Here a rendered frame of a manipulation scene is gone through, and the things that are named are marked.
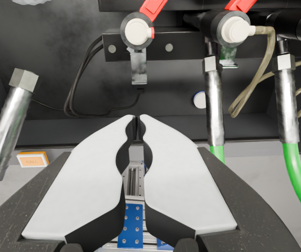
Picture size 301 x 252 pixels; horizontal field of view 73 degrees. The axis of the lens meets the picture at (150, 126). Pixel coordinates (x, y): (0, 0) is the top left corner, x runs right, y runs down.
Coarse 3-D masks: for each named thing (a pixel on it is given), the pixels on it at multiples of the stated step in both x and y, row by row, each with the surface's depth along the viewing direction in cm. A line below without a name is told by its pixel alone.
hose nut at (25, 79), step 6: (18, 72) 17; (24, 72) 17; (30, 72) 17; (12, 78) 17; (18, 78) 17; (24, 78) 17; (30, 78) 17; (36, 78) 17; (12, 84) 17; (18, 84) 17; (24, 84) 17; (30, 84) 17; (36, 84) 18; (30, 90) 17; (36, 90) 18
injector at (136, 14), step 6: (132, 12) 17; (138, 12) 16; (126, 18) 16; (132, 18) 18; (144, 18) 16; (150, 24) 16; (120, 30) 17; (126, 42) 17; (144, 42) 17; (150, 42) 17; (132, 48) 17; (138, 48) 17
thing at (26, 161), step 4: (20, 152) 40; (24, 152) 39; (28, 152) 39; (32, 152) 39; (36, 152) 39; (40, 152) 39; (44, 152) 40; (40, 156) 39; (20, 160) 39; (24, 160) 39; (28, 160) 39; (32, 160) 39; (36, 160) 39; (40, 160) 39; (24, 164) 40; (28, 164) 40; (32, 164) 40; (36, 164) 40; (40, 164) 40
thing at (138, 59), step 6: (126, 48) 18; (144, 48) 18; (132, 54) 18; (138, 54) 18; (144, 54) 18; (132, 60) 18; (138, 60) 18; (144, 60) 18; (132, 66) 18; (138, 66) 18; (144, 66) 18; (132, 72) 19; (138, 72) 19; (144, 72) 19
